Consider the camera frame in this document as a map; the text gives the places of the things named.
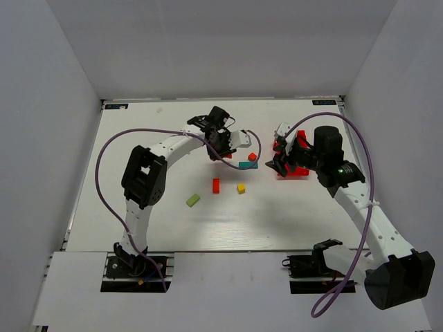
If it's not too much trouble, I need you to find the teal long wood block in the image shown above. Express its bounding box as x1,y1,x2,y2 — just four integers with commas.
238,161,258,169

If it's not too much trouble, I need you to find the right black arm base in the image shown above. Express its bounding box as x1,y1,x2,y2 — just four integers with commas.
282,255,345,295

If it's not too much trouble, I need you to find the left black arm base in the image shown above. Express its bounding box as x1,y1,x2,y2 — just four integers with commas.
100,254,174,293

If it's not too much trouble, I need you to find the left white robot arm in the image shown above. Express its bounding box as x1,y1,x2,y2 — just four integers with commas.
114,106,235,270

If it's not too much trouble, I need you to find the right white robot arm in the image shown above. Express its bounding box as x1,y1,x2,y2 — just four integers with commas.
266,122,435,310

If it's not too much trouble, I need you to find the red rectangular wood block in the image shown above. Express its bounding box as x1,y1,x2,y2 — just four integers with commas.
213,178,220,194

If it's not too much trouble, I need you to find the yellow cube wood block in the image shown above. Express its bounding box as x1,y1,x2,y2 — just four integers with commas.
237,183,246,194

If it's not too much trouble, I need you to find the light green flat block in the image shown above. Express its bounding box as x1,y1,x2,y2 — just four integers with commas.
186,194,201,208

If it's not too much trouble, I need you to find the red plastic bin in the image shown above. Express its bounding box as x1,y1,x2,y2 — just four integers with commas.
273,129,310,178

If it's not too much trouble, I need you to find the right table logo sticker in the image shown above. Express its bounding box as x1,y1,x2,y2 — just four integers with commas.
312,100,336,106

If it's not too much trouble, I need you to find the table logo sticker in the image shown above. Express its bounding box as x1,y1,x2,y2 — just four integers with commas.
312,100,336,106
105,104,129,110

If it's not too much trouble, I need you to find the left table logo sticker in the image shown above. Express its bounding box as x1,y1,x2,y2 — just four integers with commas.
105,104,129,110

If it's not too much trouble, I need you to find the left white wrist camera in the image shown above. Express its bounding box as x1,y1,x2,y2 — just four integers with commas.
228,130,252,150

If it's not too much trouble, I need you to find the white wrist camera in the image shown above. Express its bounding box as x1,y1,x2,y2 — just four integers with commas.
228,130,252,150
273,122,297,144

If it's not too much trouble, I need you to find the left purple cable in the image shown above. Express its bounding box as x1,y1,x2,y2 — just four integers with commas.
95,128,263,293

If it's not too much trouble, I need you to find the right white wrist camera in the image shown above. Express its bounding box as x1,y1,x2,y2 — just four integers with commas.
273,122,297,144

